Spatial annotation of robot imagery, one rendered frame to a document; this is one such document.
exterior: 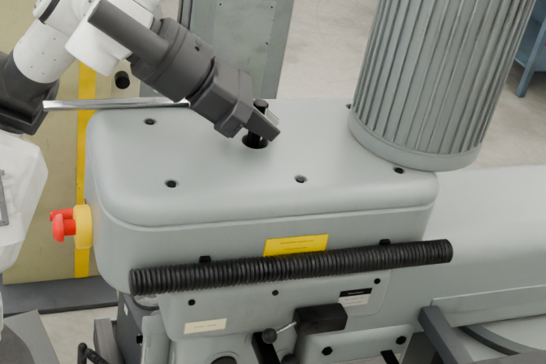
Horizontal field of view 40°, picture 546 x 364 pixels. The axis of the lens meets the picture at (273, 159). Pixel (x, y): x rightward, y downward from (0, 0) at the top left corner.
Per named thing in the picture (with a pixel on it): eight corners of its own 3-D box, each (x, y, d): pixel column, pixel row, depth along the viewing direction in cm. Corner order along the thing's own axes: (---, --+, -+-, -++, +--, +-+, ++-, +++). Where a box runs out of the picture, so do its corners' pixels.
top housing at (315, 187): (102, 309, 96) (107, 210, 87) (79, 187, 116) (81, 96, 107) (424, 273, 112) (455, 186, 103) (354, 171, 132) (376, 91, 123)
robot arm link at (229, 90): (218, 109, 109) (149, 62, 104) (261, 61, 105) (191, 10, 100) (216, 157, 98) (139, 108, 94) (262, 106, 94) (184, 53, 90)
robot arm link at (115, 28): (136, 91, 102) (62, 42, 97) (182, 24, 101) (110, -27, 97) (147, 108, 91) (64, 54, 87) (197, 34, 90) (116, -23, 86)
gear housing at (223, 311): (168, 348, 105) (174, 296, 100) (137, 236, 124) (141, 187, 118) (382, 320, 117) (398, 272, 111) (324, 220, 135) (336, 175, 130)
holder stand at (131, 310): (144, 406, 178) (149, 348, 167) (114, 339, 194) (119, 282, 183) (191, 392, 184) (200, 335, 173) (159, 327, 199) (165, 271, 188)
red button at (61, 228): (54, 249, 102) (54, 227, 100) (50, 231, 105) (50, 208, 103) (78, 247, 103) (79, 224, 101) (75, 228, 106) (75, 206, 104)
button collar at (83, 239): (76, 257, 103) (78, 223, 100) (72, 230, 107) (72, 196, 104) (92, 257, 104) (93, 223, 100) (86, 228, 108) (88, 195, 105)
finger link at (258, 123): (268, 142, 104) (232, 118, 101) (283, 127, 102) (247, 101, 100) (269, 149, 102) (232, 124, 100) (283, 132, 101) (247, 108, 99)
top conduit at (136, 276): (132, 303, 92) (134, 282, 90) (127, 279, 95) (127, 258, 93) (449, 267, 107) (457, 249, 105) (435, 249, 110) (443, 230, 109)
